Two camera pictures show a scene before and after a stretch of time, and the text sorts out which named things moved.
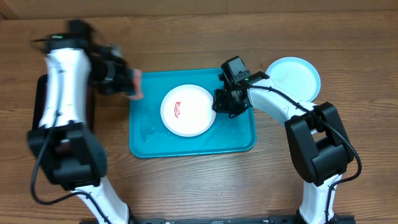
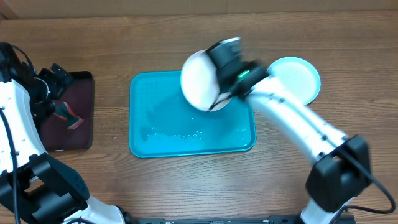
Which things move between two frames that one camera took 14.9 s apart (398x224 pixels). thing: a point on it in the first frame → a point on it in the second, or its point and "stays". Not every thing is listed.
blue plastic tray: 149,137 stays
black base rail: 236,219 stays
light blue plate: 296,75 stays
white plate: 186,110 → 199,81
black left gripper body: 109,77 → 46,86
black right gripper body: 228,103 → 223,88
